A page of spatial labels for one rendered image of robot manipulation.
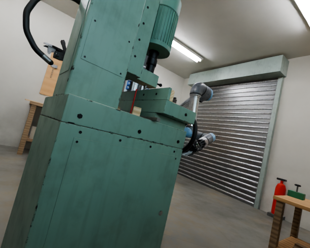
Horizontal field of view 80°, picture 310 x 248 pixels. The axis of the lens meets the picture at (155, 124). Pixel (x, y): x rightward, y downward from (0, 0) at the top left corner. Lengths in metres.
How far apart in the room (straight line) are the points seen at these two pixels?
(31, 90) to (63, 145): 3.52
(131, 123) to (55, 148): 0.28
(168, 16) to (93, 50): 0.49
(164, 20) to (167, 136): 0.60
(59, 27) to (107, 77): 3.68
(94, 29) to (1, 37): 3.54
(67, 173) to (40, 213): 0.13
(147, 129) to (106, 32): 0.42
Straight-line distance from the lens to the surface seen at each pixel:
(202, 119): 4.67
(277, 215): 1.75
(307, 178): 3.61
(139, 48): 0.96
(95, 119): 0.65
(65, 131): 0.63
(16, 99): 4.12
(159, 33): 1.05
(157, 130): 0.80
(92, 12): 0.84
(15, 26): 4.35
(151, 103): 0.85
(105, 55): 0.81
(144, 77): 0.99
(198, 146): 1.40
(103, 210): 0.76
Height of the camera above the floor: 0.72
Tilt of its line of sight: 5 degrees up
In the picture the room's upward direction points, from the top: 14 degrees clockwise
